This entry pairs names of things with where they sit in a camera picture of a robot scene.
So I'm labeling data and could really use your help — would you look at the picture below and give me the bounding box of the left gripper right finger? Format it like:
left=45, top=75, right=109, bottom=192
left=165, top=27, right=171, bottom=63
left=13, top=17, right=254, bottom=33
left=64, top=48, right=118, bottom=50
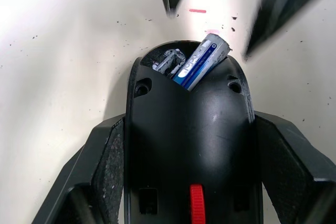
left=254, top=110, right=336, bottom=224

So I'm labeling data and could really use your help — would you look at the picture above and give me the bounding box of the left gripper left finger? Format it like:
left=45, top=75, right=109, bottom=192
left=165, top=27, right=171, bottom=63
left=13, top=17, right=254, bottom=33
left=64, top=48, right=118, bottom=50
left=31, top=113, right=127, bottom=224

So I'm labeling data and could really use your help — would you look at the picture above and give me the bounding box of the blue and white battery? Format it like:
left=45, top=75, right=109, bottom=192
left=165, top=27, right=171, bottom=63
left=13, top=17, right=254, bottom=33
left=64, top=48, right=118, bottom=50
left=172, top=33, right=234, bottom=91

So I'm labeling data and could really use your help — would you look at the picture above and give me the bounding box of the black mouse base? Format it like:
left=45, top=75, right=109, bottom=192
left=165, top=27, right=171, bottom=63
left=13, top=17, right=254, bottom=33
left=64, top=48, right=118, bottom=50
left=123, top=39, right=265, bottom=224

